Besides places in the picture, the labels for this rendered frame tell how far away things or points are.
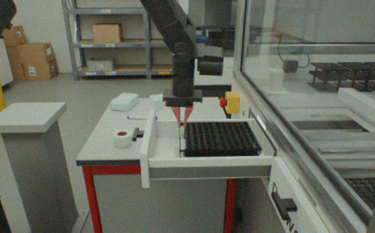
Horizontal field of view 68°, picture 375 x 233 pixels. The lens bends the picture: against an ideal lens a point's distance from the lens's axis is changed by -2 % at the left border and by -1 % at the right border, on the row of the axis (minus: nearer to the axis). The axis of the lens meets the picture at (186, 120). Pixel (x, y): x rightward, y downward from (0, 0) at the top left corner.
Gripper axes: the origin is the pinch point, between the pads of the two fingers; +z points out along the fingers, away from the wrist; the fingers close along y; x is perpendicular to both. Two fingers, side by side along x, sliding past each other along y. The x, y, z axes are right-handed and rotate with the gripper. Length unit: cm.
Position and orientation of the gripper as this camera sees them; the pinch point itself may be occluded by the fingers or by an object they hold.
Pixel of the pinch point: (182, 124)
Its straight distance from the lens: 77.4
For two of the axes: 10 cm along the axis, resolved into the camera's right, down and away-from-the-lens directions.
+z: -0.3, 9.1, 4.2
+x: -0.1, 4.2, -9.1
